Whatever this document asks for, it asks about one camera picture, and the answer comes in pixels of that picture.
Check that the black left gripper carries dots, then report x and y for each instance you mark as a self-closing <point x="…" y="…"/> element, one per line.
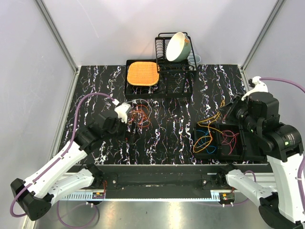
<point x="135" y="135"/>

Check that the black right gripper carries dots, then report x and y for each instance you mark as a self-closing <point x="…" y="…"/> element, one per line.
<point x="227" y="110"/>

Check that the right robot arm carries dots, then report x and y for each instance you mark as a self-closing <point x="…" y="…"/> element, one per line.
<point x="283" y="208"/>

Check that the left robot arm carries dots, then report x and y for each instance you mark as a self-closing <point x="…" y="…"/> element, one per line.
<point x="39" y="192"/>

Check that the black bin middle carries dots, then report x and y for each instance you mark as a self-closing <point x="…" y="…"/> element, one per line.
<point x="231" y="141"/>

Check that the black bin left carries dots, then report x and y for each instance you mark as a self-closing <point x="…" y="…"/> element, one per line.
<point x="206" y="142"/>

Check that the light blue cup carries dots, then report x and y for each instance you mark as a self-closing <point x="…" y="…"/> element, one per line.
<point x="196" y="59"/>

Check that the orange woven mat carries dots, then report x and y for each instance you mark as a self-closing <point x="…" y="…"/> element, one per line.
<point x="142" y="73"/>

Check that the black dish rack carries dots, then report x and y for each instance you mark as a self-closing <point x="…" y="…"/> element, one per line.
<point x="165" y="66"/>

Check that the cream ceramic bowl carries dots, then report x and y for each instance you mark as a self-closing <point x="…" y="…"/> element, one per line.
<point x="178" y="48"/>

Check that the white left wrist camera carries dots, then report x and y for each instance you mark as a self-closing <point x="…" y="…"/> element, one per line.
<point x="122" y="110"/>

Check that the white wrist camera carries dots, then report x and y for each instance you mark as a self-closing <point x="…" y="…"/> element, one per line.
<point x="122" y="110"/>
<point x="257" y="86"/>

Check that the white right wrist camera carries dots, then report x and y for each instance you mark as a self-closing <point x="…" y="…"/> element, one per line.
<point x="257" y="86"/>

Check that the black wire tray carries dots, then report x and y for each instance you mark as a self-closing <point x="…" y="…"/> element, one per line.
<point x="171" y="84"/>

